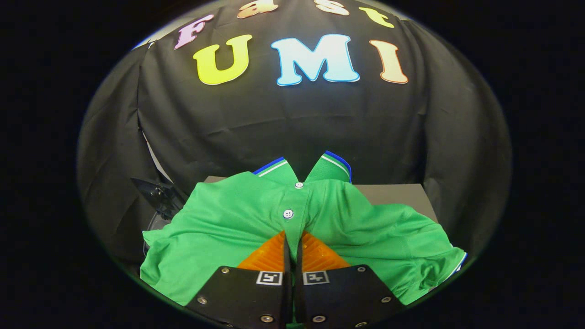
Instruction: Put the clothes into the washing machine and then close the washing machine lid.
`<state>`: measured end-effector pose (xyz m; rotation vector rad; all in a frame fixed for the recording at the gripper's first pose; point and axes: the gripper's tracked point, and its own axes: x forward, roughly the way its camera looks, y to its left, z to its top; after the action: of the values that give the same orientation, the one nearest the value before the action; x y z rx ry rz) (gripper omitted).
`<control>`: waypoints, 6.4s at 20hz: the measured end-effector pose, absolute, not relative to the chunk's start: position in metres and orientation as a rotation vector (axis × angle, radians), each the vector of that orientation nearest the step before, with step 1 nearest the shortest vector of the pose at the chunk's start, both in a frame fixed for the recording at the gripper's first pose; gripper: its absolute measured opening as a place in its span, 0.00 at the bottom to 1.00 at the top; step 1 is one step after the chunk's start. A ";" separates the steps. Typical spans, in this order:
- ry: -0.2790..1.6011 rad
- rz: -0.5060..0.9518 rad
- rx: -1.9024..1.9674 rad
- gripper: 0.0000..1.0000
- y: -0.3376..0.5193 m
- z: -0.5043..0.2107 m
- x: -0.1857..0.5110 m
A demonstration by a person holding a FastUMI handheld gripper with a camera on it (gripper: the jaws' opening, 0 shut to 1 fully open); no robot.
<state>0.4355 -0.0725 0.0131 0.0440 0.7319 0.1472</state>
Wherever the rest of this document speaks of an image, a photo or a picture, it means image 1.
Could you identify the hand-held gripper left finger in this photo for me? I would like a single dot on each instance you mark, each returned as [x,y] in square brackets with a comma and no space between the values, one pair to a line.
[247,297]

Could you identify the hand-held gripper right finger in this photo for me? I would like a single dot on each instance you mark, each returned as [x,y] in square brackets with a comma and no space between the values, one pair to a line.
[343,292]

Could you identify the green polo shirt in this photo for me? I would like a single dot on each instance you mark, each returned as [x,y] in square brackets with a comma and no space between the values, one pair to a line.
[219,228]

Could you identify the dark washing machine lid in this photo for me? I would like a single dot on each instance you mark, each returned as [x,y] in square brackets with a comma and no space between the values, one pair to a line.
[160,196]

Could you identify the beige cabinet with dark top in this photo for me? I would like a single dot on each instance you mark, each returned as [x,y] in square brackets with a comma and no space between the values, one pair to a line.
[402,196]

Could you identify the black backdrop cloth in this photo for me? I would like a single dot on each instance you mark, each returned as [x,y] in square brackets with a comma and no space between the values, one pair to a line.
[274,119]

